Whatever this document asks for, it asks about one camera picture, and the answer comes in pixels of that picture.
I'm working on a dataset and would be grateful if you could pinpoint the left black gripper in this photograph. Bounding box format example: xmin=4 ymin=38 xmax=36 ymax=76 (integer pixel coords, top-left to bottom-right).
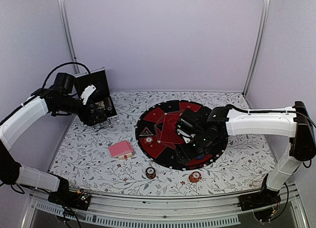
xmin=55 ymin=95 xmax=108 ymax=126

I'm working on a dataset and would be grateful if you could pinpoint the orange chip stack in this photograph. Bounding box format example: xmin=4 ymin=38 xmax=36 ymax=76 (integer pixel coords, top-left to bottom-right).
xmin=189 ymin=171 xmax=201 ymax=183

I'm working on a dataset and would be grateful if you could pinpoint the orange chip sector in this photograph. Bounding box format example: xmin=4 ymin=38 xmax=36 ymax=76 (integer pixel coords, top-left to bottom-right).
xmin=144 ymin=137 xmax=153 ymax=144

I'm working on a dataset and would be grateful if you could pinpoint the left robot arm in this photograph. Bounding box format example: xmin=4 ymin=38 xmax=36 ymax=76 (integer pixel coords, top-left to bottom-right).
xmin=0 ymin=62 xmax=109 ymax=211

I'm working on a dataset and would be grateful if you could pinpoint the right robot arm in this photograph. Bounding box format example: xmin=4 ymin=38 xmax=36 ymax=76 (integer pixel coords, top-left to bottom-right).
xmin=175 ymin=101 xmax=316 ymax=211

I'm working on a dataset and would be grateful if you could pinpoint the round red black poker mat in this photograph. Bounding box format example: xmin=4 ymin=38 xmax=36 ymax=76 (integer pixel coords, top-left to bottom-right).
xmin=135 ymin=100 xmax=223 ymax=170

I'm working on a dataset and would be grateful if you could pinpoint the dark brown chip stack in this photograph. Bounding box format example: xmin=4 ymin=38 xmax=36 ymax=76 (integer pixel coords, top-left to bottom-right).
xmin=145 ymin=167 xmax=156 ymax=179

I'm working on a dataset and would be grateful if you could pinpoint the aluminium poker chip case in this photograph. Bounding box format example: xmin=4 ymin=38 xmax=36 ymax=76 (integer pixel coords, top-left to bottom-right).
xmin=75 ymin=67 xmax=119 ymax=131

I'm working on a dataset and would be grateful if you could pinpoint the wooden card holder block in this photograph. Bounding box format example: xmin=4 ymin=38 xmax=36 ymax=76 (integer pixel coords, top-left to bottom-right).
xmin=118 ymin=153 xmax=133 ymax=160

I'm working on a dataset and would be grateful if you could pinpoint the pink playing card deck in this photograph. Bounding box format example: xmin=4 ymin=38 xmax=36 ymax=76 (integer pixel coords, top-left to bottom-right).
xmin=109 ymin=141 xmax=133 ymax=158

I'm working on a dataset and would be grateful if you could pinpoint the floral table cloth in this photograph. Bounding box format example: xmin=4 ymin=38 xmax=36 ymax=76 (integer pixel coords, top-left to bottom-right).
xmin=49 ymin=91 xmax=276 ymax=196

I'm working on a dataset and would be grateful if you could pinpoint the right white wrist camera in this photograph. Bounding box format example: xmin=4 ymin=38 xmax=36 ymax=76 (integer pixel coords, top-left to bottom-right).
xmin=176 ymin=129 xmax=191 ymax=144

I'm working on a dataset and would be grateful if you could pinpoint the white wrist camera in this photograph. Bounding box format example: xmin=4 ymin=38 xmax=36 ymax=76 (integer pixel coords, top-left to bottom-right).
xmin=176 ymin=129 xmax=191 ymax=144
xmin=79 ymin=84 xmax=96 ymax=105

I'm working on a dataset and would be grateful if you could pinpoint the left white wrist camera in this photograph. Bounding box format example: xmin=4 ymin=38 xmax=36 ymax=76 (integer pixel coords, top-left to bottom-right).
xmin=79 ymin=84 xmax=96 ymax=105

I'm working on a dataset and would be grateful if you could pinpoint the front aluminium rail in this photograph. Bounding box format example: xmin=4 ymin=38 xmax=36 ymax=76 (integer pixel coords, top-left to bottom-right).
xmin=21 ymin=184 xmax=310 ymax=228

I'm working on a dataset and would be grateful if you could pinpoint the left aluminium frame post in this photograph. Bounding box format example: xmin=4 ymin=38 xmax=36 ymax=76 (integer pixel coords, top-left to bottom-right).
xmin=57 ymin=0 xmax=77 ymax=62

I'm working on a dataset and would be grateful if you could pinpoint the aluminium frame post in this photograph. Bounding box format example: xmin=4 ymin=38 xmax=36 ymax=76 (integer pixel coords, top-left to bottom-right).
xmin=57 ymin=0 xmax=77 ymax=62
xmin=242 ymin=0 xmax=271 ymax=98

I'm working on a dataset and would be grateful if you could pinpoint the right aluminium frame post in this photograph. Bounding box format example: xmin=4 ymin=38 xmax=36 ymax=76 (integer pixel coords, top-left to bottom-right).
xmin=242 ymin=0 xmax=271 ymax=98

